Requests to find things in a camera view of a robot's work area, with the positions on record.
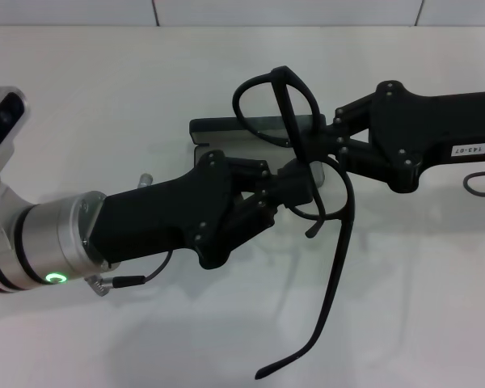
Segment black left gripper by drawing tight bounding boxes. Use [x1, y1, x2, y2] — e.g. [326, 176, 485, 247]
[84, 150, 314, 270]

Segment white number label sticker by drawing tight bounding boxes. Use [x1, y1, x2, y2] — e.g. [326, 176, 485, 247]
[451, 143, 485, 158]

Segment black glasses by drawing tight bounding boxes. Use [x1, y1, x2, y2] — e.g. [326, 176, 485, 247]
[231, 65, 356, 369]

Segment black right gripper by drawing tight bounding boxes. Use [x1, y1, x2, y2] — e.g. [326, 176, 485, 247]
[306, 80, 485, 193]

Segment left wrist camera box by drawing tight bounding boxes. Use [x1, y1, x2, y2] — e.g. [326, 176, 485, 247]
[0, 86, 32, 179]

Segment dark left wrist cable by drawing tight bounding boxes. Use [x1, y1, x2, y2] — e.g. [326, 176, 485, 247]
[86, 250, 175, 299]

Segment black glasses case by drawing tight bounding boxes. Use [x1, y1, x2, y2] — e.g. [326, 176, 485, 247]
[188, 114, 327, 189]

